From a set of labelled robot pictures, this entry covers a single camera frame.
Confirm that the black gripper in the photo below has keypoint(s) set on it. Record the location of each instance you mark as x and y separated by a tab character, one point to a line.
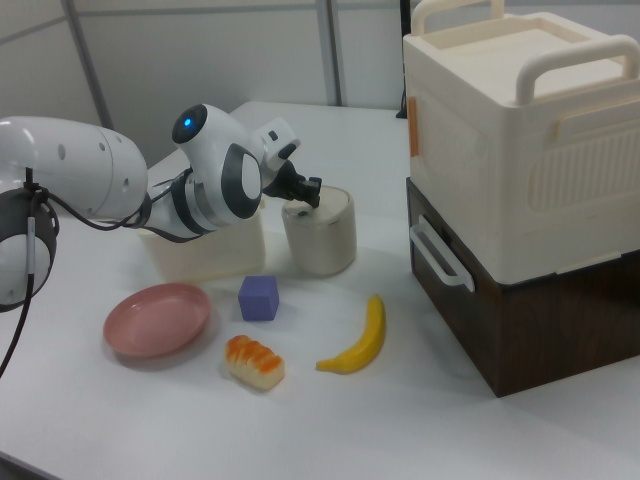
285	182

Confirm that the small cream lidded trash can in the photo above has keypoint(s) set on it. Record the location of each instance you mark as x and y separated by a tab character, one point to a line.
320	235

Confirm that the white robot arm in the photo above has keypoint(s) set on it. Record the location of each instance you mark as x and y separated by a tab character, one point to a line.
215	165

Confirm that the cream rectangular plastic bin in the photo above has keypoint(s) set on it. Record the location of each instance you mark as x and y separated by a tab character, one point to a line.
220	250

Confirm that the purple cube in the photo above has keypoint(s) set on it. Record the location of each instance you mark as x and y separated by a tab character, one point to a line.
257	299

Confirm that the yellow toy banana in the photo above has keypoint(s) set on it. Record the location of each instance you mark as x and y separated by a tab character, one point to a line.
362	340

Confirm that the toy bread loaf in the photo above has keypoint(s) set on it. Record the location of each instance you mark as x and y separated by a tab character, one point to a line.
252	361

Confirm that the pink plastic plate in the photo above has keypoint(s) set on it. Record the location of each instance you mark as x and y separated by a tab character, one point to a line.
156	320

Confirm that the dark wooden drawer cabinet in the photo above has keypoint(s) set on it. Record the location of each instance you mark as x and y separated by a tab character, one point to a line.
530	330

